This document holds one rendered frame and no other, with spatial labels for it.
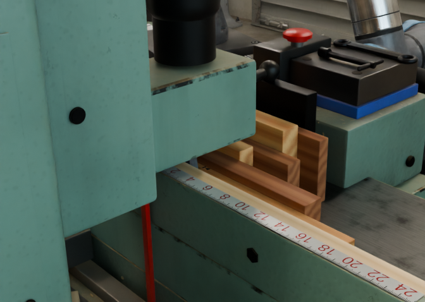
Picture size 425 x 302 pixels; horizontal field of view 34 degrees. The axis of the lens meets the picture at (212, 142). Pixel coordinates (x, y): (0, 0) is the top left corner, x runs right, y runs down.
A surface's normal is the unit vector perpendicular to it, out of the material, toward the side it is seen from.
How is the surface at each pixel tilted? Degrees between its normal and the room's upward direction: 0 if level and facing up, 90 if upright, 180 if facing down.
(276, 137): 90
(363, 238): 0
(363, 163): 90
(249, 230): 90
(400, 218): 0
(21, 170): 90
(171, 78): 0
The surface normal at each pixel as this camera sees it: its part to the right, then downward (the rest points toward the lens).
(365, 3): -0.43, 0.24
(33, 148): 0.66, 0.29
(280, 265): -0.75, 0.29
